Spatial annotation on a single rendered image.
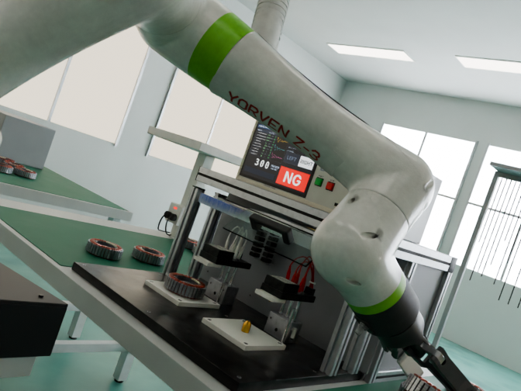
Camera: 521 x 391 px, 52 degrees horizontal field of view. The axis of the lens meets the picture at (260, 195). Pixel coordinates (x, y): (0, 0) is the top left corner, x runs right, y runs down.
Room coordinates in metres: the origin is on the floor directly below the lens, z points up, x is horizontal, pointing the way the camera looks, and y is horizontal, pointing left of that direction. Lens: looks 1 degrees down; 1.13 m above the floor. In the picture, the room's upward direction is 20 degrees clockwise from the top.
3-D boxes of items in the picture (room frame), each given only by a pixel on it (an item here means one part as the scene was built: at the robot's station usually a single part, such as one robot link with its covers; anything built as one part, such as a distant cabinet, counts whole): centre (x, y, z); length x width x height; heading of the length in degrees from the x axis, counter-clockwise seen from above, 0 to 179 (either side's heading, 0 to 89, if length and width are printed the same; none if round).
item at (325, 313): (1.53, -0.15, 0.92); 0.66 x 0.01 x 0.30; 49
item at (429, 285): (1.43, -0.49, 0.91); 0.28 x 0.03 x 0.32; 139
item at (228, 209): (1.41, -0.05, 1.03); 0.62 x 0.01 x 0.03; 49
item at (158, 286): (1.42, 0.11, 0.78); 0.15 x 0.15 x 0.01; 49
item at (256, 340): (1.26, -0.07, 0.78); 0.15 x 0.15 x 0.01; 49
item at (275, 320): (1.37, -0.17, 0.80); 0.07 x 0.05 x 0.06; 49
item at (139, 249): (1.80, 0.29, 0.77); 0.11 x 0.11 x 0.04
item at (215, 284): (1.53, 0.01, 0.80); 0.07 x 0.05 x 0.06; 49
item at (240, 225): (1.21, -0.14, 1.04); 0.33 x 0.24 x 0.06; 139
